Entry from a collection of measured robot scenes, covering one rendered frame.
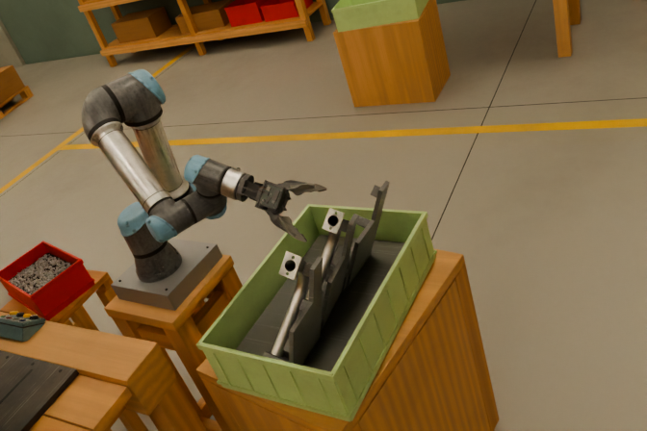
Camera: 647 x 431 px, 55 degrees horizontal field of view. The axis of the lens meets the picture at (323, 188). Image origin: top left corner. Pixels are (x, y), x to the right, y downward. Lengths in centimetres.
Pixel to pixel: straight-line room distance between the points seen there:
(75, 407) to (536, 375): 164
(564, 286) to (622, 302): 24
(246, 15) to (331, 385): 586
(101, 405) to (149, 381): 14
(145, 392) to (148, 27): 645
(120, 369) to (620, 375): 175
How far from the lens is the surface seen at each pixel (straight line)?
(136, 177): 169
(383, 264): 187
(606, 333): 275
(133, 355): 188
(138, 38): 816
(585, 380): 260
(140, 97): 182
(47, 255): 267
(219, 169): 158
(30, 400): 198
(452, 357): 200
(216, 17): 735
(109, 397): 184
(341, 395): 152
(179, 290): 203
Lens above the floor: 201
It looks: 30 degrees down
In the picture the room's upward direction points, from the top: 19 degrees counter-clockwise
